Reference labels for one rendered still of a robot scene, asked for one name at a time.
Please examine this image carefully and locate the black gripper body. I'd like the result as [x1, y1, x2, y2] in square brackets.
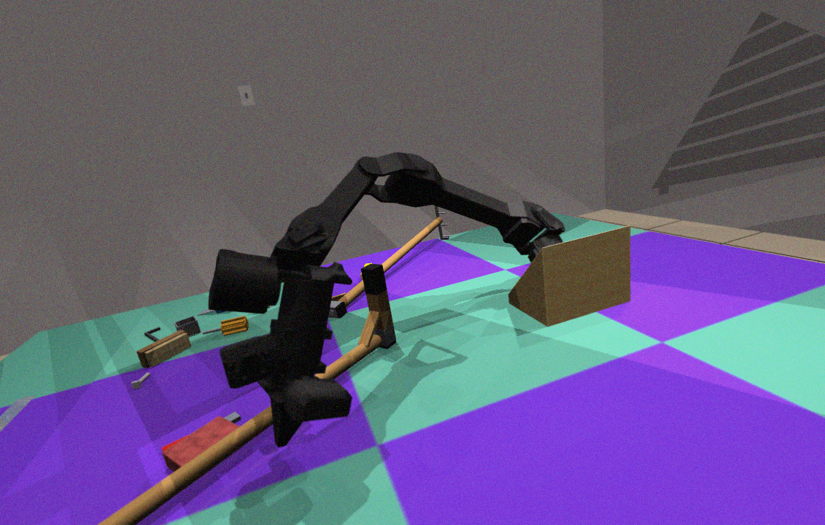
[264, 314, 352, 422]

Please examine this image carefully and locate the dark grey l-shaped bar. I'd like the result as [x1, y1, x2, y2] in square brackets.
[144, 327, 160, 342]

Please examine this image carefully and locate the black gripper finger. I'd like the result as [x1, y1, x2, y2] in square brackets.
[258, 379, 286, 444]
[268, 392, 303, 447]

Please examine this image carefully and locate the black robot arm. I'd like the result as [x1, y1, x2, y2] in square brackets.
[209, 152, 566, 389]

